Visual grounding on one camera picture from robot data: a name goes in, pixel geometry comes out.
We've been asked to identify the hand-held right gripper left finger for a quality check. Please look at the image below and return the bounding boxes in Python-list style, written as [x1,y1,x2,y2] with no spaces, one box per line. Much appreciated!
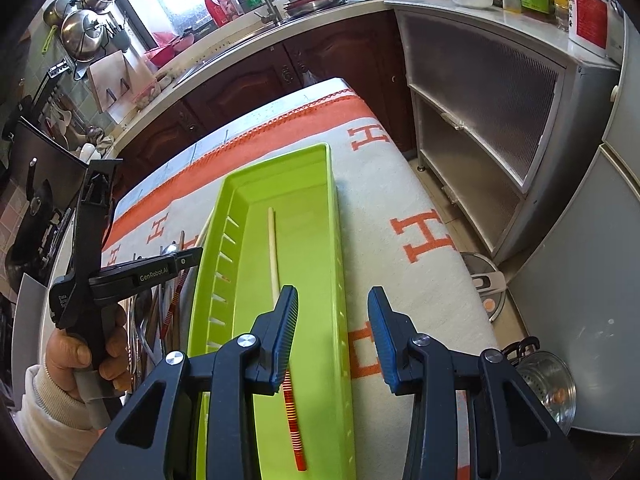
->
[72,284,300,480]

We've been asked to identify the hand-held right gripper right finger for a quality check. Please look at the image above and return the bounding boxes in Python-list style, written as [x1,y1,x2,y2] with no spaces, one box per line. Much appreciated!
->
[366,285,593,480]

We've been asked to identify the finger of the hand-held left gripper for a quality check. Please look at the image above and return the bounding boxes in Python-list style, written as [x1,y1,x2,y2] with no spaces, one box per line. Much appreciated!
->
[172,247,204,275]

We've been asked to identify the cream chopstick red striped end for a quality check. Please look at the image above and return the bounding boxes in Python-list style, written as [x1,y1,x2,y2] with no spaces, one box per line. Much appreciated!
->
[160,212,213,338]
[266,206,307,472]

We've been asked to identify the green plastic tray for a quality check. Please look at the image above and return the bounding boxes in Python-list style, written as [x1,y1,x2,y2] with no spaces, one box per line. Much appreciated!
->
[187,142,358,480]

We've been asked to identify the person's left forearm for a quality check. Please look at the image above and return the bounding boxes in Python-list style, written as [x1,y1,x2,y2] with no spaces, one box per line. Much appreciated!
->
[12,364,108,480]

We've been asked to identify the person's left hand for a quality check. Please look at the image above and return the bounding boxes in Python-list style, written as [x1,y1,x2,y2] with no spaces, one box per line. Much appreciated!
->
[43,307,132,402]

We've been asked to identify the black frying pan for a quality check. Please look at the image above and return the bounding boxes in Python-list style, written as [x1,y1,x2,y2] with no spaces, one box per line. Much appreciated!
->
[22,157,56,241]

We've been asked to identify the black wok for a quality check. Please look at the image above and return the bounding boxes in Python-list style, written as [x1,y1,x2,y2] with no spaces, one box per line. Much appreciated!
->
[2,230,56,291]

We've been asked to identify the white round floor appliance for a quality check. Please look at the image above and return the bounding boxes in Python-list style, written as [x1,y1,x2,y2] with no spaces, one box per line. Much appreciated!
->
[460,251,507,322]

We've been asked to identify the clear plastic container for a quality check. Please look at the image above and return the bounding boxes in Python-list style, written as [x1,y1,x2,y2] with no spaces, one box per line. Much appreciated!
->
[131,82,163,110]

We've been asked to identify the orange printed blanket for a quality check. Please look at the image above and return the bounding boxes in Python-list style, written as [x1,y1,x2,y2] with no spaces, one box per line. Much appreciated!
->
[102,77,501,480]

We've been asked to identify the steel pot with glass lid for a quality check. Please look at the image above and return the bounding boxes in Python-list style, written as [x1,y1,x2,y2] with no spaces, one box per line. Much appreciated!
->
[515,350,576,436]

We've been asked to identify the wooden cutting board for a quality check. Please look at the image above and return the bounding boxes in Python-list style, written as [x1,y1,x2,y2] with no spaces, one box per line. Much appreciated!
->
[87,50,156,113]

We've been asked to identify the brown wooden kitchen cabinets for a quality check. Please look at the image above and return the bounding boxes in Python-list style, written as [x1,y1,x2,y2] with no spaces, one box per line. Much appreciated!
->
[107,7,418,201]

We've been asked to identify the pale table cover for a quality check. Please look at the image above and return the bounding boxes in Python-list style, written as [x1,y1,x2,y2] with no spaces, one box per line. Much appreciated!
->
[112,77,351,221]

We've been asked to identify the red plastic basin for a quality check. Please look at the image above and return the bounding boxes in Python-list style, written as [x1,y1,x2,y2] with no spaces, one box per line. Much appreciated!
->
[150,32,196,68]

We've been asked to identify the large steel pot lid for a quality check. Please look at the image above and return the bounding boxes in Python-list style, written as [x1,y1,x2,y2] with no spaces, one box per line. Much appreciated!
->
[60,9,106,63]

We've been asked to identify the grey refrigerator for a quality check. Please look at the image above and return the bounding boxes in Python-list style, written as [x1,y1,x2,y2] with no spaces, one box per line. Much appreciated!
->
[505,10,640,436]

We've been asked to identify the red spray bottle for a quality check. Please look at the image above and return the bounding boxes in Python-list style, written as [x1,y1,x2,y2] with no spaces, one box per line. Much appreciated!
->
[200,0,223,28]

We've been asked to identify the grey frosted door cabinet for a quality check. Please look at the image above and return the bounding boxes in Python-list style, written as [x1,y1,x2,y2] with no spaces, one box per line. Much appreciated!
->
[385,0,621,266]

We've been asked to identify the yellow oil bottle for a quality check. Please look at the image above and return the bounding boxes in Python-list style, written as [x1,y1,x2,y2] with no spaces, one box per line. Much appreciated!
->
[550,0,573,31]

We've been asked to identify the red label white container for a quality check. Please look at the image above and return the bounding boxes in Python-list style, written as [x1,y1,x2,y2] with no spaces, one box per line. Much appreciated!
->
[565,0,626,61]

